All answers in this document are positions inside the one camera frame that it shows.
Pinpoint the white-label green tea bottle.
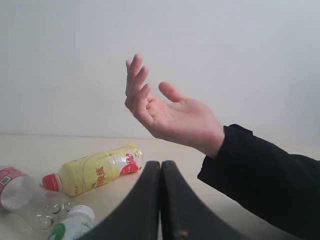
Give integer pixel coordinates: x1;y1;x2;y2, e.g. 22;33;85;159
47;205;95;240

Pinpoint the yellow bottle with red cap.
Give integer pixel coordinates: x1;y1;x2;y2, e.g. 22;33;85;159
42;144;143;197

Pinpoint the clear red-label cola bottle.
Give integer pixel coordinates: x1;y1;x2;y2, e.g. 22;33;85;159
0;166;73;231

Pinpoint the bare open human hand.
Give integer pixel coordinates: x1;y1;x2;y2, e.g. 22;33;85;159
124;54;225;158

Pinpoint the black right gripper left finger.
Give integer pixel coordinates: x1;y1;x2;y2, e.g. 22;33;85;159
81;161;161;240

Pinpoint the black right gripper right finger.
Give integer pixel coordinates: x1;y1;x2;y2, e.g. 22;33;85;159
161;160;247;240

